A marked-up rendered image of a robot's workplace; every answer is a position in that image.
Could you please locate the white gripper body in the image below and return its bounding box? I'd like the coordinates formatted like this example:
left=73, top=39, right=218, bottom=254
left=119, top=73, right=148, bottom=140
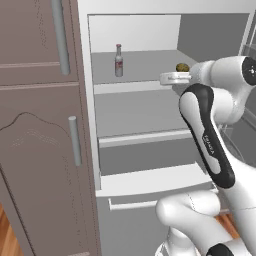
left=159, top=71, right=193, bottom=86

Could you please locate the brown potato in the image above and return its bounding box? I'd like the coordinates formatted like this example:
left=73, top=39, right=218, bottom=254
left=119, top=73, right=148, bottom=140
left=175, top=62, right=191, bottom=74

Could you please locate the glass bottled drink red cap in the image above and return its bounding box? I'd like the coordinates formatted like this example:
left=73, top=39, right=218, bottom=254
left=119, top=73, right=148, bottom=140
left=114, top=43, right=125, bottom=78

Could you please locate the white open fridge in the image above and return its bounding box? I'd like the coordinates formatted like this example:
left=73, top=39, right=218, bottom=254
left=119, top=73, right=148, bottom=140
left=77, top=0, right=256, bottom=256

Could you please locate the brown upper cupboard door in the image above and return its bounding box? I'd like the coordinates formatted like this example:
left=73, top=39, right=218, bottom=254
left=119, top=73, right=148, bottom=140
left=0, top=0, right=81, bottom=87

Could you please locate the white fridge drawer front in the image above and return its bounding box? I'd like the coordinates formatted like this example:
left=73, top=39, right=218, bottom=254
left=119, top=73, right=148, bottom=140
left=95, top=186, right=221, bottom=256

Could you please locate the brown arched cupboard door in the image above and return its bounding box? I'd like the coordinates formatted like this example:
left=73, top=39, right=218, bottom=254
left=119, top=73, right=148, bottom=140
left=0, top=81, right=102, bottom=256

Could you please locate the short grey cupboard handle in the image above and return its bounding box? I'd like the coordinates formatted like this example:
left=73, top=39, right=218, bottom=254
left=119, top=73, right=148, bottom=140
left=68, top=115, right=83, bottom=167

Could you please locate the long grey cupboard handle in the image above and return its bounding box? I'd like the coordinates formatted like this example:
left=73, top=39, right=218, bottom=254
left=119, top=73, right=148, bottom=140
left=50, top=0, right=71, bottom=76

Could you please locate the white fridge drawer handle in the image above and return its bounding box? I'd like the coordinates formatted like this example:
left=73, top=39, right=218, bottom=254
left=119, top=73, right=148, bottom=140
left=107, top=197, right=160, bottom=212

